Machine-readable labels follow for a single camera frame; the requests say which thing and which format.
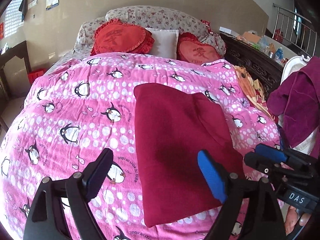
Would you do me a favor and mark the dark cloth hanging on wall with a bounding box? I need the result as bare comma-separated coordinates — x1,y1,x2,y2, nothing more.
18,0,28,22

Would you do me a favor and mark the left red heart pillow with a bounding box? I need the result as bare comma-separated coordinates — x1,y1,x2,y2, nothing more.
91,18,155,56

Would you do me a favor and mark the red heart pillow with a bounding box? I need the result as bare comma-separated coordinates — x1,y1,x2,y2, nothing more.
177,33,222,65
91,18,155,56

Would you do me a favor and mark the orange cartoon blanket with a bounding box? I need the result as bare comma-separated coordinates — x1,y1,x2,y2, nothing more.
234,66,278,121

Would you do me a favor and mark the dark carved wooden cabinet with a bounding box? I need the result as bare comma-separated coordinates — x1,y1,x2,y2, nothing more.
220,33,283,98

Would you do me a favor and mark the floral bedding roll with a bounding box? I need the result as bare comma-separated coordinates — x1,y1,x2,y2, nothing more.
73,5,226,57

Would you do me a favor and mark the person's right hand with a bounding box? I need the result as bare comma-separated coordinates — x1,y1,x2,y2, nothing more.
284,206,311,235

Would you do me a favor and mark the metal stair railing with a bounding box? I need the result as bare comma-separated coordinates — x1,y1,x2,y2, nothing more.
272,3,318,57

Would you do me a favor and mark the dark red garment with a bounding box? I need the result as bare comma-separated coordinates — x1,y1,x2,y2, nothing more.
133,83,245,227

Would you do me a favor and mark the purple towel on chair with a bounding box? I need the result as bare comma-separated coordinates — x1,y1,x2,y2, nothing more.
267,56,319,159

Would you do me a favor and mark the white square pillow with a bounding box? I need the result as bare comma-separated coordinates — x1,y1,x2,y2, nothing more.
146,28,179,60

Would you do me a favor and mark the pink penguin quilt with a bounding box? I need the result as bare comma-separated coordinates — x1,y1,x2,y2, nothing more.
1,53,280,239

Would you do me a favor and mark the white chair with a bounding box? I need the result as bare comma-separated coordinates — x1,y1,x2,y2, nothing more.
283,57,319,159

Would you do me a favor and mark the right red heart pillow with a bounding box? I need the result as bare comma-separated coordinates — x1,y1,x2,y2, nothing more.
177,33,222,65

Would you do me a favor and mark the clutter on cabinet top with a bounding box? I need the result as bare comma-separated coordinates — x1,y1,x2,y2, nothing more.
236,30,297,66

